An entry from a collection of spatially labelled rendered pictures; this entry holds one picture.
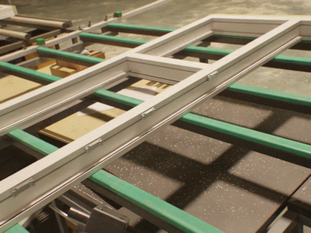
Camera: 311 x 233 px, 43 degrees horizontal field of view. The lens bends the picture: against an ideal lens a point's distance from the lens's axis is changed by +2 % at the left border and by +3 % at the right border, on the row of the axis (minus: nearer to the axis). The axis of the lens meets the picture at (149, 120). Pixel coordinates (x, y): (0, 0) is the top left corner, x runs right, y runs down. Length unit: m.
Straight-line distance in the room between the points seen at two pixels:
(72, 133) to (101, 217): 1.16
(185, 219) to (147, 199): 0.10
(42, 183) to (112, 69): 0.70
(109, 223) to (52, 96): 0.87
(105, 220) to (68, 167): 0.41
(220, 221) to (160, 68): 0.58
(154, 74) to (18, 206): 0.76
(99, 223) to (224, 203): 0.74
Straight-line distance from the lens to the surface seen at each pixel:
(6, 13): 3.49
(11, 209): 0.88
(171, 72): 1.36
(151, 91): 1.91
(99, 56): 2.38
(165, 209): 0.79
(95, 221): 0.52
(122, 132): 0.99
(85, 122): 1.73
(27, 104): 1.31
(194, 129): 1.10
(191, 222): 0.75
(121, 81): 1.57
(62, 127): 1.74
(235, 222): 1.15
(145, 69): 1.46
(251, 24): 1.80
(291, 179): 1.31
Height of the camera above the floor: 1.37
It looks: 27 degrees down
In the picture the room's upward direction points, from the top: 10 degrees counter-clockwise
